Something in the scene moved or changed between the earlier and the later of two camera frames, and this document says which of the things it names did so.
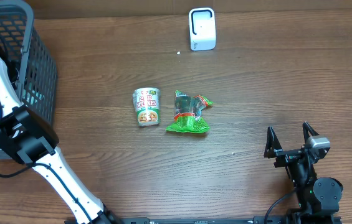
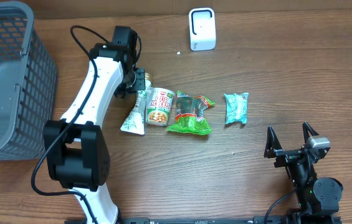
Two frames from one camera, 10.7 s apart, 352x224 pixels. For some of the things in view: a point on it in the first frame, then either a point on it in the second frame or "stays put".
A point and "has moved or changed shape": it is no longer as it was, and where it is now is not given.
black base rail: [218, 220] stays put
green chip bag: [187, 109] stays put
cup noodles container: [147, 102] has moved or changed shape
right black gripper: [272, 149] stays put
